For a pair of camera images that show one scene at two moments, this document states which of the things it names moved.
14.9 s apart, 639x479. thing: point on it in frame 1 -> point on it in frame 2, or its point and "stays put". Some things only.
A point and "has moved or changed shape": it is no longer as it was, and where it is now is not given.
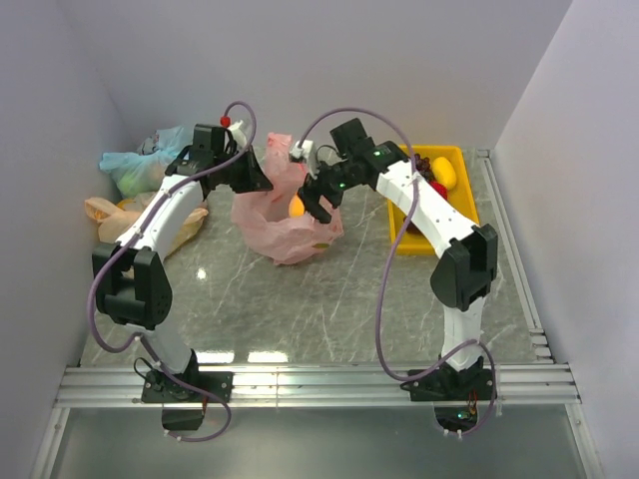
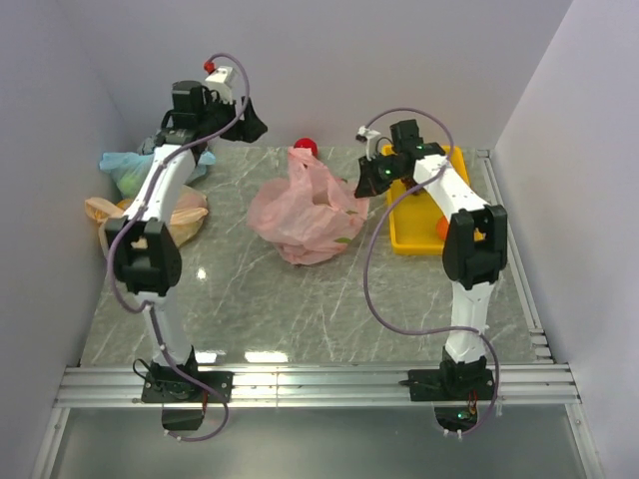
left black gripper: x=257 y=180 -> x=245 y=131
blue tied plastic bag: x=142 y=172 stays put
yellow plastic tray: x=459 y=196 stays put
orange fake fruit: x=296 y=207 has moved or changed shape
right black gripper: x=311 y=195 -> x=367 y=184
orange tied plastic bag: x=115 y=221 stays put
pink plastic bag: x=264 y=220 has moved or changed shape
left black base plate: x=164 y=388 stays put
